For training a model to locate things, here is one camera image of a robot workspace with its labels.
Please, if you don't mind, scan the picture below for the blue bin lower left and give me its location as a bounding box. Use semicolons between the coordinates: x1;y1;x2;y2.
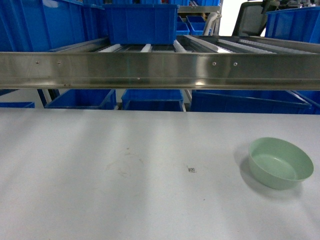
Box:
45;89;117;110

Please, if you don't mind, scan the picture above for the black office chair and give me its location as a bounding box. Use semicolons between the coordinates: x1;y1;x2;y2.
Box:
232;0;277;37

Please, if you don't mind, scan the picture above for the blue bin on rollers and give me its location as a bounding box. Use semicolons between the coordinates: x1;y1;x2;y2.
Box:
104;4;179;45

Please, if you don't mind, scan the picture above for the large blue bin left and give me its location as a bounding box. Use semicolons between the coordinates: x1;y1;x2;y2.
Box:
0;0;108;52

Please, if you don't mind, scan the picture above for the blue bin lower right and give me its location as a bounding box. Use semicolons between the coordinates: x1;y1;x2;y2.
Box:
190;90;311;114

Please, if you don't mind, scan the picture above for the stainless steel shelf rack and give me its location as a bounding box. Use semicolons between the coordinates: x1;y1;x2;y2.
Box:
0;35;320;104

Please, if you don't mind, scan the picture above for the green plastic bowl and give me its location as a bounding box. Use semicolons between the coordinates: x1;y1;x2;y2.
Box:
248;137;314;190

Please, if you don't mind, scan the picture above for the blue bin lower middle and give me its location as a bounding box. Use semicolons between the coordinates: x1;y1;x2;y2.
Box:
121;89;184;112

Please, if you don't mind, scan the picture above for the blue bin upper right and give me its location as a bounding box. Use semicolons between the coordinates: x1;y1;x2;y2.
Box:
265;6;320;44

